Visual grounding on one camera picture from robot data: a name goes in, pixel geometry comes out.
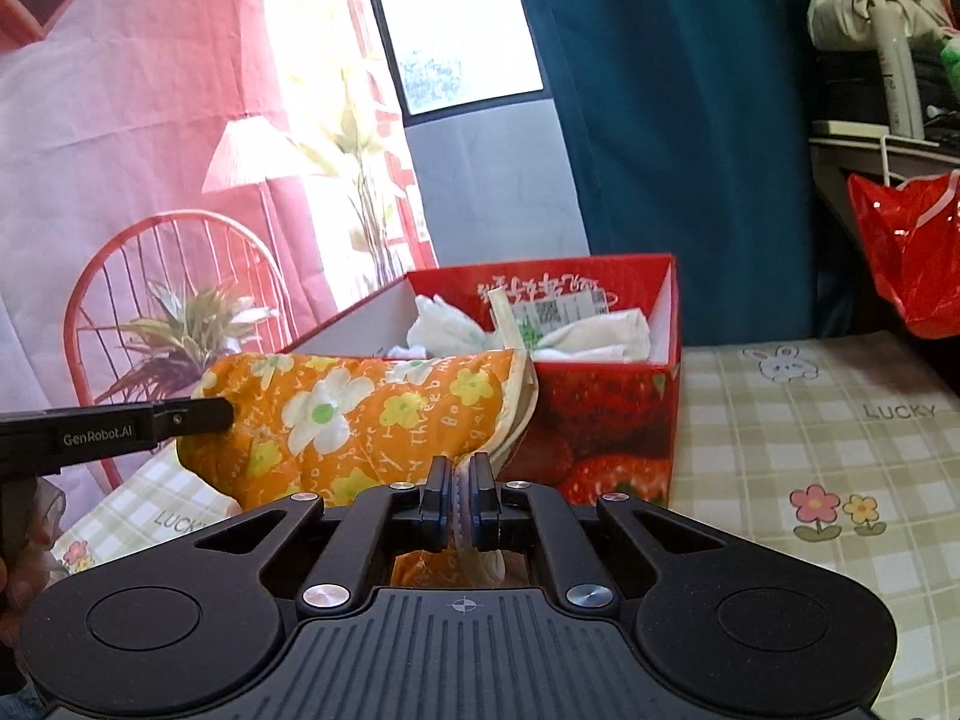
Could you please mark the checked plaid tablecloth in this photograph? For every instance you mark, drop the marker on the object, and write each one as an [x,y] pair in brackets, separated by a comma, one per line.
[845,453]

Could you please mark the orange floral cloth pouch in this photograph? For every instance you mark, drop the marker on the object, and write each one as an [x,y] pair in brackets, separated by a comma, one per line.
[335,427]

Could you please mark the teal curtain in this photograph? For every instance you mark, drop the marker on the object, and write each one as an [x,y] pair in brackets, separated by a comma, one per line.
[684,133]

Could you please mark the printed pink backdrop cloth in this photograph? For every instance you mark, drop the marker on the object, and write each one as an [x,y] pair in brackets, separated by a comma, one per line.
[115,110]

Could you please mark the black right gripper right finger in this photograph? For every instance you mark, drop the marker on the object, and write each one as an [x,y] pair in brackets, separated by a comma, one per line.
[519,515]

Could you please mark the white cylindrical bottle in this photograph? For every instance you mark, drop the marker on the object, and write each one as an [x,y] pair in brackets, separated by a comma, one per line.
[896,64]

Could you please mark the red plastic bag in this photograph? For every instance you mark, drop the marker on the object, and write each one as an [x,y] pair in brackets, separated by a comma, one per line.
[909,234]

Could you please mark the white mesh cloth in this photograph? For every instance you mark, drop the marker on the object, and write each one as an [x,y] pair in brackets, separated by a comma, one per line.
[576,327]

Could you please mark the green white plastic bag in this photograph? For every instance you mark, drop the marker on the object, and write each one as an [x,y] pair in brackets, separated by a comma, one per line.
[950,58]

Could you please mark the red strawberry cardboard box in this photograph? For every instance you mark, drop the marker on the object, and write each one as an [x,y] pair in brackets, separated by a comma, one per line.
[598,426]

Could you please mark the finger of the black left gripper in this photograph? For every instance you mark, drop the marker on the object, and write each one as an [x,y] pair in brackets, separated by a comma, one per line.
[182,417]

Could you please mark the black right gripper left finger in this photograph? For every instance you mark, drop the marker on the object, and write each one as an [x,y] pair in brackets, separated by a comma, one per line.
[399,516]

